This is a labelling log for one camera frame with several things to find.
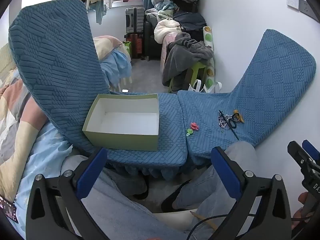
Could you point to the green shopping bag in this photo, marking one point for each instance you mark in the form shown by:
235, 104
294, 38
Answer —
127, 47

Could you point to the cream quilt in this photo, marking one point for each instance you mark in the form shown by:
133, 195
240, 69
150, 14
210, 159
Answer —
165, 28

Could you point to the light green cardboard box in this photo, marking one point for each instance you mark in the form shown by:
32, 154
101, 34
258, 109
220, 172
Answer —
120, 140

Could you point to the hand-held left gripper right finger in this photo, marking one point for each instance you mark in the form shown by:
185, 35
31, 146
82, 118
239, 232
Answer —
226, 175

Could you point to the green round hair clip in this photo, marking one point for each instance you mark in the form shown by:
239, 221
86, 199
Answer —
190, 131

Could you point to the person's right leg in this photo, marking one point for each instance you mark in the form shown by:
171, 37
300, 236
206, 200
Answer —
235, 155

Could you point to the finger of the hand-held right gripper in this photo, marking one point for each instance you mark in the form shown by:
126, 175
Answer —
298, 155
311, 150

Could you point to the green plastic stool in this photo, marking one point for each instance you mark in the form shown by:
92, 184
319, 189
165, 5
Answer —
196, 67

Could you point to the light blue bedsheet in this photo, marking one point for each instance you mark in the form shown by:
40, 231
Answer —
116, 65

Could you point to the black hair stick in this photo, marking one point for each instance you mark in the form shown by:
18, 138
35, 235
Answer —
228, 126

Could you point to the wooden stick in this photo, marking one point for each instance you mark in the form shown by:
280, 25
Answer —
203, 220

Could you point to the person's right hand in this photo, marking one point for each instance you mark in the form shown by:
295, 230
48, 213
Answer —
298, 220

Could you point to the cream pillow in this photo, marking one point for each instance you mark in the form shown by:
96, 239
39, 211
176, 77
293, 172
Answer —
106, 45

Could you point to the silver hard suitcase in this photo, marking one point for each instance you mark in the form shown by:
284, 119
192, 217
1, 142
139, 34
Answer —
135, 20

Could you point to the black suitcase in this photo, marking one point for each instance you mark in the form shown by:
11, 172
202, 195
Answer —
151, 45

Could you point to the person's leg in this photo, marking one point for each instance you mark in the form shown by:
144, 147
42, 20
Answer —
235, 155
125, 215

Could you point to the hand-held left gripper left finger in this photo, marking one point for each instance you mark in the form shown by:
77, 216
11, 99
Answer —
88, 177

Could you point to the pink flower hair clip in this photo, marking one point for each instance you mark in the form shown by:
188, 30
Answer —
194, 126

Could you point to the pastel patchwork blanket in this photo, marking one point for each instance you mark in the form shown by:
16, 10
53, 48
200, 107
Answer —
17, 130

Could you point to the person's left leg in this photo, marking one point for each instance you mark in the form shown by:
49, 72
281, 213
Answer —
125, 215

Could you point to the green stool with clothes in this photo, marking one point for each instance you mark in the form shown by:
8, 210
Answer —
182, 52

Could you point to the pile of dark clothes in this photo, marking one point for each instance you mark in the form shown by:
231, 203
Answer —
188, 20

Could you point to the grey wall socket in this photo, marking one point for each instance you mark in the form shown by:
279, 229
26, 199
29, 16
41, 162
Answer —
307, 8

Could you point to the white tote bag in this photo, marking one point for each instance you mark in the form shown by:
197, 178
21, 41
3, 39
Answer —
197, 86

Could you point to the blue textured folding cushion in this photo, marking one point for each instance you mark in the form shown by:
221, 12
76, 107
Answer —
55, 55
270, 80

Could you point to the white wall switch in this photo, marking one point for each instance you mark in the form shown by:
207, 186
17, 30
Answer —
293, 1

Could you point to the rolled mat with green dots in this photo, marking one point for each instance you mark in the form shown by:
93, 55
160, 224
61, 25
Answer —
208, 37

